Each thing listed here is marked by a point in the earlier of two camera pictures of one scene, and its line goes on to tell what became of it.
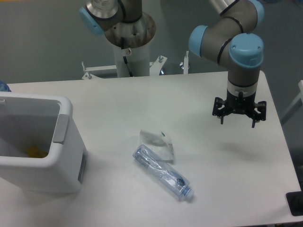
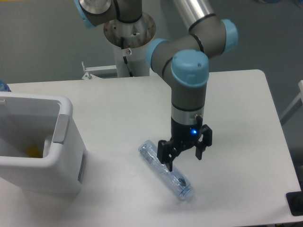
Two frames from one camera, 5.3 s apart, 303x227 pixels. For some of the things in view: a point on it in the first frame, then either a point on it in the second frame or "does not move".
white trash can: x=46 y=121 does not move
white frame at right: x=295 y=106 does not move
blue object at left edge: x=4 y=87 does not move
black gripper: x=239 y=104 → x=182 y=135
